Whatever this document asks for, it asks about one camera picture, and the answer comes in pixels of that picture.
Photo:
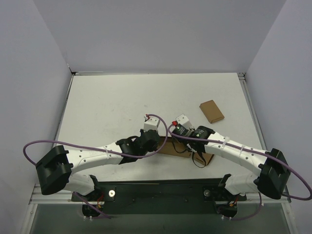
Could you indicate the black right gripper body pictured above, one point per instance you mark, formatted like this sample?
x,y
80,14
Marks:
x,y
182,130

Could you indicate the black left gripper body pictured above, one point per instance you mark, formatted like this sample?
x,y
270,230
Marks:
x,y
151,134

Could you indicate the cardboard box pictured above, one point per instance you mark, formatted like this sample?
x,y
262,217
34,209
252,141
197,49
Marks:
x,y
174,148
211,111
202,160

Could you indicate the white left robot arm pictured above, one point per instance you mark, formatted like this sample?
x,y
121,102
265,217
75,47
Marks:
x,y
58,169

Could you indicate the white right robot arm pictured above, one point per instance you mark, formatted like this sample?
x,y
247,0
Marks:
x,y
268,170

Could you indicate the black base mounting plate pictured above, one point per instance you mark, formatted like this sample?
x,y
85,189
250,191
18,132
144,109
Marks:
x,y
162,197

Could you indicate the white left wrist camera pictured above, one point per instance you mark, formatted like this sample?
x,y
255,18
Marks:
x,y
150,123

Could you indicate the aluminium front rail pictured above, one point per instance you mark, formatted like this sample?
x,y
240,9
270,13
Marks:
x,y
64,197

